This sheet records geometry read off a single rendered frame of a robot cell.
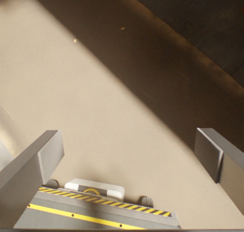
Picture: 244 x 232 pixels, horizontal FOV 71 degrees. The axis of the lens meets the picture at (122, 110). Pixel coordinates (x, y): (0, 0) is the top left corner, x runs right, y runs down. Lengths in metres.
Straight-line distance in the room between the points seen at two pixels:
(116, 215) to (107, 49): 0.80
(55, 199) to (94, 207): 0.14
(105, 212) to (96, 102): 0.54
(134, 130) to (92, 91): 0.32
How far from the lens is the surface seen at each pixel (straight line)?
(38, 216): 0.73
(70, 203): 0.66
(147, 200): 0.83
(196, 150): 0.17
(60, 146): 0.16
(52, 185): 0.96
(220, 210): 1.00
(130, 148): 0.89
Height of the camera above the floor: 0.89
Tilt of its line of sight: 79 degrees down
